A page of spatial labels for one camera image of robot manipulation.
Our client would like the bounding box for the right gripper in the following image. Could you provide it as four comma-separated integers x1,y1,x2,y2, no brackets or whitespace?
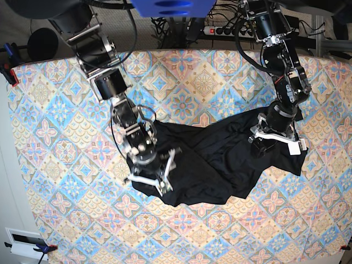
124,147,182,196

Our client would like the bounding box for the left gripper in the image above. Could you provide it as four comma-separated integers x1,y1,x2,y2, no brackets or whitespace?
248,101,307,158

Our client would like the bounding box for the black t-shirt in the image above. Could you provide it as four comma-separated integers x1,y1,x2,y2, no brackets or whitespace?
132,107,307,207

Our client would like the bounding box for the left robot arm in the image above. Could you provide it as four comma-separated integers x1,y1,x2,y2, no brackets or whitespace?
234,1,311,157

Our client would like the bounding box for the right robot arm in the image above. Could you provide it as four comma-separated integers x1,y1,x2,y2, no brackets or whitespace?
6,1,178,196

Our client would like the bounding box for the patterned tablecloth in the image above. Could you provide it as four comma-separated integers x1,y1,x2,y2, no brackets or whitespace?
6,56,351,263

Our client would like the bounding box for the white power strip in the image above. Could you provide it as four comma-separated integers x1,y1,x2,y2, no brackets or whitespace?
203,26,254,38

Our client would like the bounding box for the orange clamp bottom right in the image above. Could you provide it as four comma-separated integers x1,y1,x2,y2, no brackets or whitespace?
340,245,351,251

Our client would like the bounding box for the blue clamp bottom left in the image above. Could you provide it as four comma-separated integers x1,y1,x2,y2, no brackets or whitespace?
4,242,58,263

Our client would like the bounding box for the blue clamp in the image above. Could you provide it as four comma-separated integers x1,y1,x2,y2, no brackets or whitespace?
4,242,58,263
1,42,28,60

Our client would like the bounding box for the white floor outlet box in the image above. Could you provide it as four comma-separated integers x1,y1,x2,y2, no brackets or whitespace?
5,227,47,263

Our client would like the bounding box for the black round stool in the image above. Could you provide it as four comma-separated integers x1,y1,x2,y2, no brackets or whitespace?
27,27,58,61

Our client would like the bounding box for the blue clamp top left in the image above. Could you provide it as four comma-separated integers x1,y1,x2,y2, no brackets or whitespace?
1,42,28,60

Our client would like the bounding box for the aluminium frame post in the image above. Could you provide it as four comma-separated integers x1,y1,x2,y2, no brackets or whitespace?
314,25,351,57

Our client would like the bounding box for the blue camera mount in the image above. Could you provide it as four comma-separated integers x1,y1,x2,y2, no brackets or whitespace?
131,0,216,18

